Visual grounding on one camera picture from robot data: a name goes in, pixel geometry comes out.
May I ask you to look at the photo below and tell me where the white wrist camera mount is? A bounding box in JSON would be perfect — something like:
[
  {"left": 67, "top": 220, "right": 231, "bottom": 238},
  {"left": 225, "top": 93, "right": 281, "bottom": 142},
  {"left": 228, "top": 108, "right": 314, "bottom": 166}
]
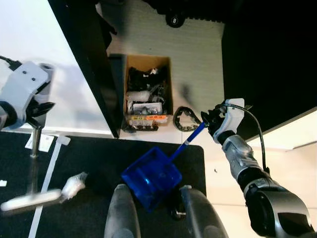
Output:
[
  {"left": 219, "top": 98, "right": 246, "bottom": 133},
  {"left": 0, "top": 61, "right": 51, "bottom": 130}
]

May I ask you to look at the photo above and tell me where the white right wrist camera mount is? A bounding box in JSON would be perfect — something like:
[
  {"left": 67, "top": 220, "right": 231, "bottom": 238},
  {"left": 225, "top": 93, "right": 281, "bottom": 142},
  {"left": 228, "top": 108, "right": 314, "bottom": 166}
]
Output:
[{"left": 219, "top": 98, "right": 246, "bottom": 133}]

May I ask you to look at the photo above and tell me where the black floor mat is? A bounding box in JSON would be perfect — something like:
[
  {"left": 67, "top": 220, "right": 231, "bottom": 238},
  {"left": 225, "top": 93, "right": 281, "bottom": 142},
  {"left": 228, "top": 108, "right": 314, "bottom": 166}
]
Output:
[{"left": 0, "top": 131, "right": 207, "bottom": 238}]

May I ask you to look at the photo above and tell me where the blue plastic dustpan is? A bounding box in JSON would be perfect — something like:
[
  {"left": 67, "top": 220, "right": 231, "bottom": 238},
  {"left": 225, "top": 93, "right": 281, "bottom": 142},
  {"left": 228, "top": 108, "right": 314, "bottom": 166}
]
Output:
[{"left": 121, "top": 121, "right": 207, "bottom": 214}]

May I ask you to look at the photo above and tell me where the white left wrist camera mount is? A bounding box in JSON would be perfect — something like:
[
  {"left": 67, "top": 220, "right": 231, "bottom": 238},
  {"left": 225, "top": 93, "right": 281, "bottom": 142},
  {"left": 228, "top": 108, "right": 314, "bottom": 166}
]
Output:
[{"left": 0, "top": 61, "right": 51, "bottom": 130}]

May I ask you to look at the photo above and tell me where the white tape strip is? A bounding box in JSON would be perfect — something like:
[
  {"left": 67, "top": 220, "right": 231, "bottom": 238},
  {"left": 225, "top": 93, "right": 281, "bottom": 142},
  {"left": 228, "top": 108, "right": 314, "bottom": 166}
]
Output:
[{"left": 28, "top": 136, "right": 71, "bottom": 238}]

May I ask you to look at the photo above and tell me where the black caster wheel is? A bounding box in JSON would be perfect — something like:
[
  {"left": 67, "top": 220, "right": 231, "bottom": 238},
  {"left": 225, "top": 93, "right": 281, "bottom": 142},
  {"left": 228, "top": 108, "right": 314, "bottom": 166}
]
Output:
[{"left": 165, "top": 12, "right": 185, "bottom": 28}]

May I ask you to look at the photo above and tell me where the slanted black cabinet panel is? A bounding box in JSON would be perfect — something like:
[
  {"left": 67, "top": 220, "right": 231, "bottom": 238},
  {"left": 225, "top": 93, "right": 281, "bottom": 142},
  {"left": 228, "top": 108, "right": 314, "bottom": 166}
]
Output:
[{"left": 48, "top": 0, "right": 123, "bottom": 139}]

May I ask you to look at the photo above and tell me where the brown cardboard box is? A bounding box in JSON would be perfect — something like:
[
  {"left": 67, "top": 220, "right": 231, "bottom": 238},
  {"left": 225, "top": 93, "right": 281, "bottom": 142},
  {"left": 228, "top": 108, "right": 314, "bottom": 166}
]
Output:
[{"left": 122, "top": 54, "right": 175, "bottom": 132}]

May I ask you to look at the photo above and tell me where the large black cabinet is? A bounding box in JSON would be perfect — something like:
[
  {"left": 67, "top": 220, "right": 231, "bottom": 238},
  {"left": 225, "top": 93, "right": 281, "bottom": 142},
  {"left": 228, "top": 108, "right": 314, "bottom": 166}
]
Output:
[{"left": 221, "top": 0, "right": 317, "bottom": 140}]

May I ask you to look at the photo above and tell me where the crumpled white paper wad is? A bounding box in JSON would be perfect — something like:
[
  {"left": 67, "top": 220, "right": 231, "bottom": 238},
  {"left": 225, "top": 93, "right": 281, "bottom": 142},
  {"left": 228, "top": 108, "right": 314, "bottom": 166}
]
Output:
[{"left": 60, "top": 172, "right": 89, "bottom": 203}]

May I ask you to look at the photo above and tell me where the grey left robot leg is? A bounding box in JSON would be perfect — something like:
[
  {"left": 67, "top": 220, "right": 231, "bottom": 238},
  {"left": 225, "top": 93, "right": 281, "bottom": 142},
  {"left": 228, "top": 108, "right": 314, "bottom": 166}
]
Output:
[{"left": 104, "top": 184, "right": 143, "bottom": 238}]

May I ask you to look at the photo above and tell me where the silver broom with white head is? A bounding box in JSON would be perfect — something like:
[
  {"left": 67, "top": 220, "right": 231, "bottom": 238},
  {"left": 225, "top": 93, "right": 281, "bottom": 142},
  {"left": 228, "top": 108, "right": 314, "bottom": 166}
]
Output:
[{"left": 0, "top": 63, "right": 63, "bottom": 215}]

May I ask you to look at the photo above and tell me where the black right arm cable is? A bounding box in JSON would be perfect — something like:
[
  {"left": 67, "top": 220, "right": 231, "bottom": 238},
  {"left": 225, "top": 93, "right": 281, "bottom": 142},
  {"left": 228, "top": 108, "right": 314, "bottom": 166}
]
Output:
[{"left": 225, "top": 102, "right": 271, "bottom": 174}]

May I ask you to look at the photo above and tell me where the white paper sheet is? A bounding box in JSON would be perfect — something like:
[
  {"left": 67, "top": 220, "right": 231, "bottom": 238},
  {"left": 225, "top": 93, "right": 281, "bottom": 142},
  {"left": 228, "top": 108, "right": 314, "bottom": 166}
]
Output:
[{"left": 24, "top": 133, "right": 55, "bottom": 153}]

